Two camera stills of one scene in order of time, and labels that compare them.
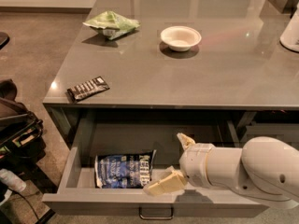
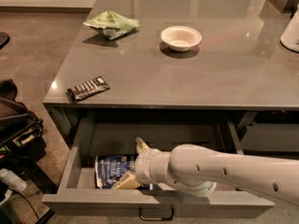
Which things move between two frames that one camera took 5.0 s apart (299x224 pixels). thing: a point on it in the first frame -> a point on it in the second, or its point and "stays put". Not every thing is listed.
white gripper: [193, 162] -> [144, 165]
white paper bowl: [180, 38] stays put
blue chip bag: [124, 170] stays put
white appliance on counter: [290, 37] stays put
